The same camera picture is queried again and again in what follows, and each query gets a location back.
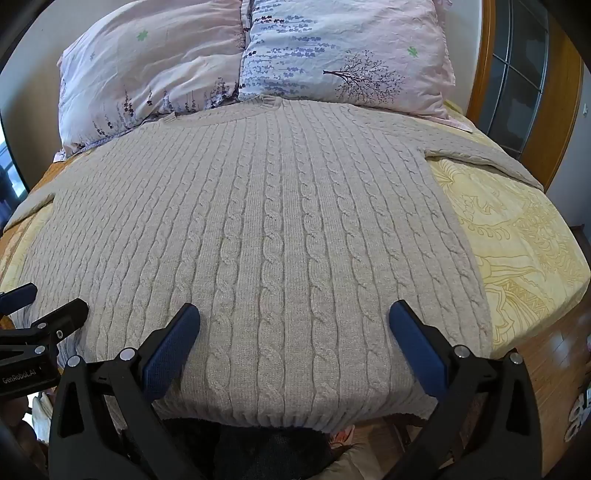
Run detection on yellow patterned bed sheet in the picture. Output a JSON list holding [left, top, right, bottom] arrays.
[[0, 99, 591, 361]]

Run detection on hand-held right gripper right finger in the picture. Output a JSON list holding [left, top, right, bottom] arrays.
[[389, 300, 543, 480]]

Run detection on blue floral pillow underneath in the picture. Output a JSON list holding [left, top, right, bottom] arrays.
[[238, 0, 476, 134]]

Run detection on white slippers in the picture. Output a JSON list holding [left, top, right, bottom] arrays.
[[566, 383, 591, 439]]

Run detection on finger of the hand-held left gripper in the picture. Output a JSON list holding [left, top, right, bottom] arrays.
[[0, 298, 90, 355], [0, 284, 38, 317]]

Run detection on pink floral pillow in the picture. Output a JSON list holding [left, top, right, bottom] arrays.
[[53, 0, 250, 162]]

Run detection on person's dark clothing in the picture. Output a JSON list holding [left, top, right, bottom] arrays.
[[161, 415, 335, 480]]

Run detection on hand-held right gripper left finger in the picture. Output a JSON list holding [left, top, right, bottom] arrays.
[[48, 302, 201, 480]]

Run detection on window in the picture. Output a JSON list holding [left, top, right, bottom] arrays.
[[0, 134, 31, 227]]

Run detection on wooden headboard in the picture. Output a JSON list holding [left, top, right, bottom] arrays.
[[464, 0, 585, 195]]

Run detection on beige cable-knit sweater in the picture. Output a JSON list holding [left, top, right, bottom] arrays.
[[2, 95, 546, 435]]

